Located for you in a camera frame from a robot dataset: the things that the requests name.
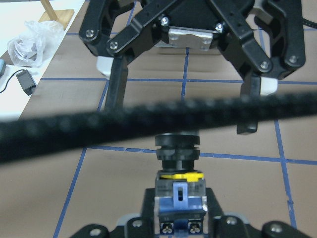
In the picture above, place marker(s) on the red emergency stop button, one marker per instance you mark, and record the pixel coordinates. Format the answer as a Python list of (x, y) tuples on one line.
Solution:
[(180, 201)]

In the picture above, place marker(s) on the wooden stand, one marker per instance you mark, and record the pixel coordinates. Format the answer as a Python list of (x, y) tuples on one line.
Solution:
[(61, 16)]

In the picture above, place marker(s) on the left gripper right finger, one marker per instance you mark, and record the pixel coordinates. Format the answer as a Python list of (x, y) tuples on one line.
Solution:
[(226, 225)]

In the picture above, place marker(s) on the crumpled plastic bag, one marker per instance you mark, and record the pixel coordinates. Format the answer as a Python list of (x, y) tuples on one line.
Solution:
[(36, 44)]

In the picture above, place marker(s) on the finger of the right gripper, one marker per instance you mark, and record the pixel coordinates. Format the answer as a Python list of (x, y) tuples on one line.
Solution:
[(116, 49), (283, 22)]

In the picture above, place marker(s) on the black power adapter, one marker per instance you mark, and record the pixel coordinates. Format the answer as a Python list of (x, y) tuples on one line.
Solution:
[(26, 81)]

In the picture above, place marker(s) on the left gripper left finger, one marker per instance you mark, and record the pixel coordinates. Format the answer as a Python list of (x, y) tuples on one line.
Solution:
[(131, 225)]

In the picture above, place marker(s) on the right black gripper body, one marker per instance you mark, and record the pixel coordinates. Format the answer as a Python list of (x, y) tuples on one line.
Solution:
[(202, 24)]

